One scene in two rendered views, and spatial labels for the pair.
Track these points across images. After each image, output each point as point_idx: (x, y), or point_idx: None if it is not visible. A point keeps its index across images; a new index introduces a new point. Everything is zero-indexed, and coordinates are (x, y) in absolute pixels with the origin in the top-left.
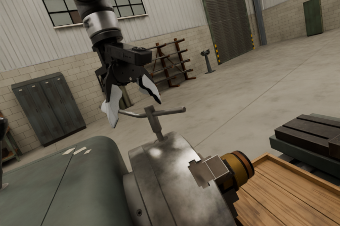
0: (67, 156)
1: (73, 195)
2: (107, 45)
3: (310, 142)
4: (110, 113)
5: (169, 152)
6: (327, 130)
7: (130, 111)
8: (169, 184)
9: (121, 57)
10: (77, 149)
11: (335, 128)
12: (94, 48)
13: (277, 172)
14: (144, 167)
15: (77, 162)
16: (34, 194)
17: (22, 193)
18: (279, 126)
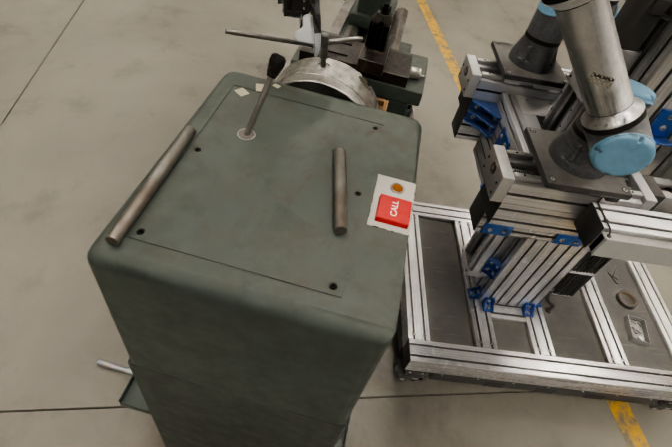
0: (256, 95)
1: (343, 105)
2: None
3: (337, 60)
4: (319, 43)
5: (344, 73)
6: (342, 47)
7: (293, 39)
8: (360, 92)
9: None
10: (250, 87)
11: (346, 45)
12: None
13: None
14: (342, 85)
15: (289, 94)
16: (307, 117)
17: (292, 122)
18: (302, 46)
